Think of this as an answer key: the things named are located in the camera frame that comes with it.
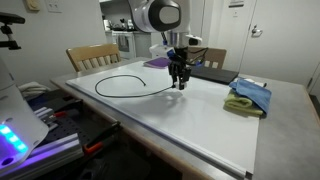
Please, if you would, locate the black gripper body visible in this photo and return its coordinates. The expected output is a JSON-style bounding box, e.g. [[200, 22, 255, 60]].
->
[[168, 47, 188, 68]]

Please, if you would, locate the black charger cable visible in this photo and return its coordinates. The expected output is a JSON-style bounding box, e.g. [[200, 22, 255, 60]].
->
[[94, 74, 176, 99]]

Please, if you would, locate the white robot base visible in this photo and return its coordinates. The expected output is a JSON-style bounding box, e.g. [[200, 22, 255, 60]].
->
[[0, 60, 49, 176]]

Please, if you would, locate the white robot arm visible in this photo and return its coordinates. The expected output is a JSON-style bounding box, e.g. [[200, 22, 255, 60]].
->
[[127, 0, 191, 90]]

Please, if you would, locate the purple notebook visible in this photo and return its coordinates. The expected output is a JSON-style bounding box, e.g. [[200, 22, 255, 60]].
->
[[143, 57, 170, 69]]

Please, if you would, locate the right wooden chair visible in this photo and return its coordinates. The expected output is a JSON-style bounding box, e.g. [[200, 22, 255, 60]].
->
[[187, 46, 227, 69]]

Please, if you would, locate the wooden chair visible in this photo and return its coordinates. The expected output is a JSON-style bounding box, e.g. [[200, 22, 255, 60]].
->
[[187, 46, 227, 69], [66, 44, 121, 72]]

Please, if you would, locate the white whiteboard mat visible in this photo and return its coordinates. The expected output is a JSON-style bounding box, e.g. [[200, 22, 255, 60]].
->
[[66, 61, 259, 177]]

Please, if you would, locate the white kitchen stove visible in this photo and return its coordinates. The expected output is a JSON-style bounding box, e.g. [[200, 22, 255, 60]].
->
[[111, 19, 151, 59]]

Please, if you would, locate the yellow-green cloth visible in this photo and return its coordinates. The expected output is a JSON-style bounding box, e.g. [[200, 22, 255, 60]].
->
[[224, 90, 263, 116]]

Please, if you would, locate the white marker pen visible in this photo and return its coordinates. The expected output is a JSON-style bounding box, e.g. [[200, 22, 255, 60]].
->
[[234, 78, 267, 88]]

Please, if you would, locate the blue cloth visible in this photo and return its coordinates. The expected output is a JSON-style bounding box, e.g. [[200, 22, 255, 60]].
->
[[229, 79, 272, 114]]

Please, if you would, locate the left wooden chair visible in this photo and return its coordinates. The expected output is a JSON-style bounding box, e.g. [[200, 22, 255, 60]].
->
[[66, 44, 121, 72]]

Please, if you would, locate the black orange clamp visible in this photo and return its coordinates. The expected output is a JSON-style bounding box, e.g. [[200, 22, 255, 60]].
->
[[83, 122, 121, 154]]

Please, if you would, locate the white folded towel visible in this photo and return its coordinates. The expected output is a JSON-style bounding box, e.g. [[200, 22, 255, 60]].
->
[[18, 81, 50, 97]]

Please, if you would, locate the white door with handle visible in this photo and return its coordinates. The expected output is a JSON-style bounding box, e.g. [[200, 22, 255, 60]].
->
[[240, 0, 320, 86]]

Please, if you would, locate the black camera on stand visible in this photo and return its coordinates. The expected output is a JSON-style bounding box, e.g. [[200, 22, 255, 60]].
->
[[0, 12, 25, 50]]

